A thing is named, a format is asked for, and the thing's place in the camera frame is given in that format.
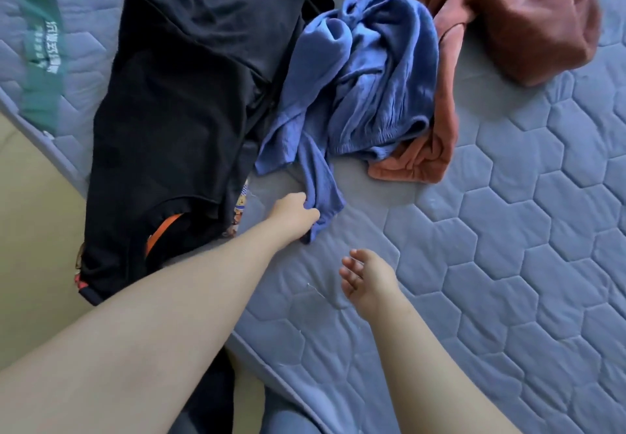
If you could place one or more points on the blue quilted mattress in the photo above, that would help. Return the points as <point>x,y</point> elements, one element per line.
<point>509,253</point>

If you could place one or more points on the blue garment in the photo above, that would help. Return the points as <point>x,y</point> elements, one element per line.
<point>372,77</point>

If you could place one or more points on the person's right forearm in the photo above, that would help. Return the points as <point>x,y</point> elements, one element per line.
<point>440,380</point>

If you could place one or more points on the person's dark trouser leg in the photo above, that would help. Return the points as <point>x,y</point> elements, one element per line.
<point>210,404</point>

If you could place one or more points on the person's left hand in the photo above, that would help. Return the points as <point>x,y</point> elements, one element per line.
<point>291,219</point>

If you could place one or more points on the person's left forearm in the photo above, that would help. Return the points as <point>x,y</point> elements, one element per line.
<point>137,351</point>

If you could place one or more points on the person's right hand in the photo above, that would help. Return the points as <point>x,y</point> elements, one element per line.
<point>370,284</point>

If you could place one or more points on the pink red garment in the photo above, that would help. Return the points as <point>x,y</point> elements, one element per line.
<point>538,18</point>

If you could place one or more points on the black garment with print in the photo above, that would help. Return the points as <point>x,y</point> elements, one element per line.
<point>176,106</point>

